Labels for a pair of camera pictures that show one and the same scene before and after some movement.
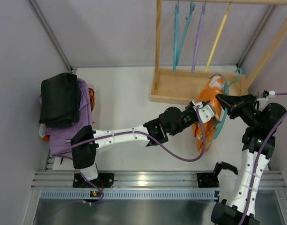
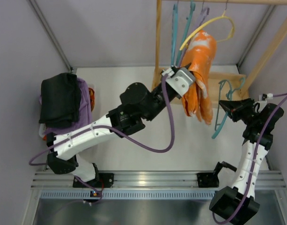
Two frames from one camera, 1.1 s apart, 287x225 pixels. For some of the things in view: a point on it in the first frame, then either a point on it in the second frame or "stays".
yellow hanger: x=219 y=39 to x=222 y=16
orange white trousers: x=213 y=86 to x=199 y=52
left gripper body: x=193 y=112 to x=166 y=85
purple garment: x=60 y=138 stays
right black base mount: x=208 y=180 stays
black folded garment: x=60 y=100 stays
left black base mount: x=104 y=180 stays
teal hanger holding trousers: x=227 y=85 to x=229 y=93
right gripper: x=238 y=107 stays
